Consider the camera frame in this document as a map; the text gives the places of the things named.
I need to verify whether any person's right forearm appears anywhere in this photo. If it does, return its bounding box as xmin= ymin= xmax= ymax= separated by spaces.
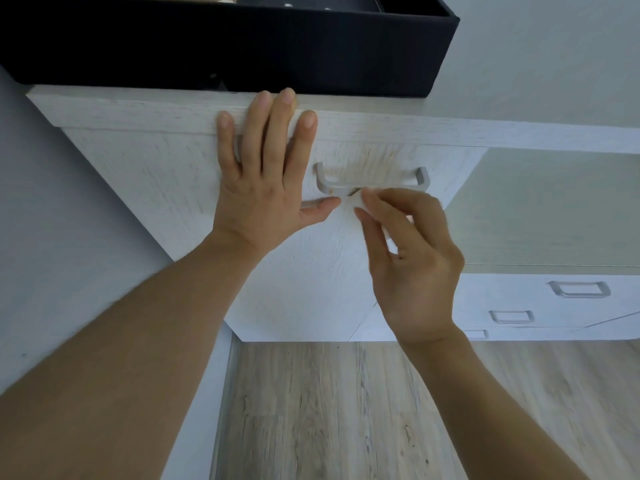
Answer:
xmin=402 ymin=324 xmax=591 ymax=480

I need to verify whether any white cabinet door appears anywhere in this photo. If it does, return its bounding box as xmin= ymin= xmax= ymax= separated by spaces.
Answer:
xmin=569 ymin=311 xmax=640 ymax=341
xmin=65 ymin=129 xmax=489 ymax=343

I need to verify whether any person's left hand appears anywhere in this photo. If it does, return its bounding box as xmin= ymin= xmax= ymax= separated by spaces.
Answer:
xmin=209 ymin=87 xmax=343 ymax=268

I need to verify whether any black storage box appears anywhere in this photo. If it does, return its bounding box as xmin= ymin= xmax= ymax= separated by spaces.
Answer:
xmin=0 ymin=0 xmax=461 ymax=99

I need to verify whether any person's left forearm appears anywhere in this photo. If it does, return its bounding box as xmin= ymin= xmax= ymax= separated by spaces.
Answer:
xmin=0 ymin=234 xmax=261 ymax=480

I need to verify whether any silver cabinet door handle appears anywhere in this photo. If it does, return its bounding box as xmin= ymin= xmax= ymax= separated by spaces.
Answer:
xmin=313 ymin=162 xmax=431 ymax=197

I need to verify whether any white wipe pad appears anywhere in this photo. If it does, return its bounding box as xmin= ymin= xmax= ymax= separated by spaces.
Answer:
xmin=348 ymin=187 xmax=401 ymax=255

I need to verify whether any white wooden cabinet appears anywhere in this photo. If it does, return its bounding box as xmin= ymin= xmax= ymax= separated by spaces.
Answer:
xmin=27 ymin=84 xmax=640 ymax=343

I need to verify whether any person's right hand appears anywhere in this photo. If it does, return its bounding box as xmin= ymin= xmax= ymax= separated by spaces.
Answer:
xmin=353 ymin=188 xmax=466 ymax=348

